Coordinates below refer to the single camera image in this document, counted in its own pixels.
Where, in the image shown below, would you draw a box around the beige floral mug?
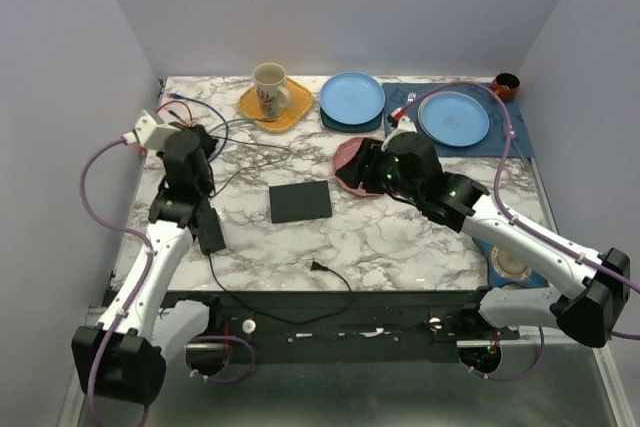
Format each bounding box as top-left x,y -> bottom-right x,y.
252,63 -> 293,119

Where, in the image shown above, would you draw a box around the red ethernet cable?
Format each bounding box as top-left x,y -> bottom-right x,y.
137,99 -> 197,155

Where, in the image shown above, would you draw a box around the dark teal coaster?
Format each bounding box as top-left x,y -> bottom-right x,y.
320,108 -> 382,134

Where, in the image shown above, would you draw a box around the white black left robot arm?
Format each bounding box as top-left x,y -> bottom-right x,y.
71,125 -> 226,406

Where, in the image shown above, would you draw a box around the black power cord with plug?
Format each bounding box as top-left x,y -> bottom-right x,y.
206,136 -> 354,323

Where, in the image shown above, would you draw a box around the black power adapter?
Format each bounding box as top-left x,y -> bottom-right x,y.
196,200 -> 226,256

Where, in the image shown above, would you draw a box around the dark grey network switch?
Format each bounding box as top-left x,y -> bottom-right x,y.
269,181 -> 333,224

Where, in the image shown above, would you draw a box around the yellow woven coaster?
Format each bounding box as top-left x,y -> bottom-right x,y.
237,77 -> 314,134

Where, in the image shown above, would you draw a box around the grey ethernet cable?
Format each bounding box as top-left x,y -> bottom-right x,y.
209,116 -> 276,133

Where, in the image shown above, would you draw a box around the small red-brown bowl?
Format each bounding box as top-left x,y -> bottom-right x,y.
490,72 -> 520,102

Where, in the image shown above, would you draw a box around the blue plate on placemat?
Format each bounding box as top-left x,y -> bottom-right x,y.
417,91 -> 490,147

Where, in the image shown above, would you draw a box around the blue star-shaped dish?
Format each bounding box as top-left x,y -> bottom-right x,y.
472,237 -> 548,289

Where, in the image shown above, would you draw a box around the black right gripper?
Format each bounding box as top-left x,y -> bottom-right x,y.
334,137 -> 422,205

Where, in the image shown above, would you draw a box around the blue ethernet cable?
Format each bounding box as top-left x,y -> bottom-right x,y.
166,90 -> 230,158

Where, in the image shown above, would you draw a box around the aluminium rail frame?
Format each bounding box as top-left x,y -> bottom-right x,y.
153,288 -> 545,349

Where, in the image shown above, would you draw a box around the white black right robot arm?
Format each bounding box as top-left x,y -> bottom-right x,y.
334,132 -> 630,348

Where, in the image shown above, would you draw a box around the light blue plate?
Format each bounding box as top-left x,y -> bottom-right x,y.
319,72 -> 385,125

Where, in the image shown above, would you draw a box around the pink dotted plate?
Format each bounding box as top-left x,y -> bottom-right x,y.
332,137 -> 384,197

